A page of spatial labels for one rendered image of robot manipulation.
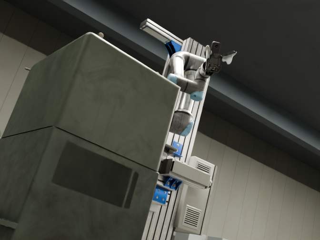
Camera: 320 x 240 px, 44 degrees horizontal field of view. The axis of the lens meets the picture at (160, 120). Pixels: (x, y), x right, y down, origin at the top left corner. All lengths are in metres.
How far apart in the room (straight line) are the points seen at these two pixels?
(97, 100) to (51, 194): 0.37
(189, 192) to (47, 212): 1.36
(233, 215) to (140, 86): 7.11
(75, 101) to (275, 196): 8.30
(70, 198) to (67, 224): 0.09
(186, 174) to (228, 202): 6.24
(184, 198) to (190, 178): 0.33
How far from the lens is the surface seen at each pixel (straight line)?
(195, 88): 2.15
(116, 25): 5.65
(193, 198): 2.57
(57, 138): 1.35
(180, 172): 2.18
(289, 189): 9.85
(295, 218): 10.00
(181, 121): 2.32
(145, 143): 1.54
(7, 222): 1.31
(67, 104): 1.38
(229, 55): 2.04
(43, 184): 1.33
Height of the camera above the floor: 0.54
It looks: 19 degrees up
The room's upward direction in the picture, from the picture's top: 16 degrees clockwise
